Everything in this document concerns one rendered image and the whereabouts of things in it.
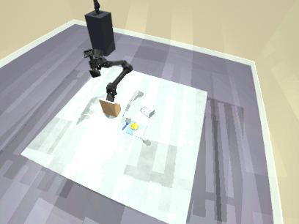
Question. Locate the white cylinder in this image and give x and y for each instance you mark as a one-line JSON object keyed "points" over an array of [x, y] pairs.
{"points": [[144, 139]]}

